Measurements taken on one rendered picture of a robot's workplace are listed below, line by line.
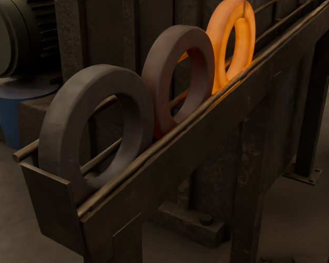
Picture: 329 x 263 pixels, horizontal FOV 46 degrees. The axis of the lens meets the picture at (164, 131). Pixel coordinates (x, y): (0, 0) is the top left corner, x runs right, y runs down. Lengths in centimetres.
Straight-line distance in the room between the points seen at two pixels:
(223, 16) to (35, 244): 94
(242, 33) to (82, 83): 45
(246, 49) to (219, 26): 15
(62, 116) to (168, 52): 19
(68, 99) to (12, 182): 127
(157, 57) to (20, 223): 102
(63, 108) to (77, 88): 3
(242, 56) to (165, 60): 31
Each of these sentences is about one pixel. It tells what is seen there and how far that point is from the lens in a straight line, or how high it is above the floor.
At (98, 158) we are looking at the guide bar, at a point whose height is 59.
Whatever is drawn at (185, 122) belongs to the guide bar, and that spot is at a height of 61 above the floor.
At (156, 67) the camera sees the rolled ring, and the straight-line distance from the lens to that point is 54.
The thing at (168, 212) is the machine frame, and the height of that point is 7.
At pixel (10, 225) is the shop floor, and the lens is 145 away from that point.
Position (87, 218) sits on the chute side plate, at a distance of 45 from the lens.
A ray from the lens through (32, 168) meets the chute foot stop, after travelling 45.
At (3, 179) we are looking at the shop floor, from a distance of 172.
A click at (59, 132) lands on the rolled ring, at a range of 42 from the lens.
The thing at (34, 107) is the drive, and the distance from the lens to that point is 173.
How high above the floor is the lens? 85
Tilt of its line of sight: 25 degrees down
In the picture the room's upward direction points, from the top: straight up
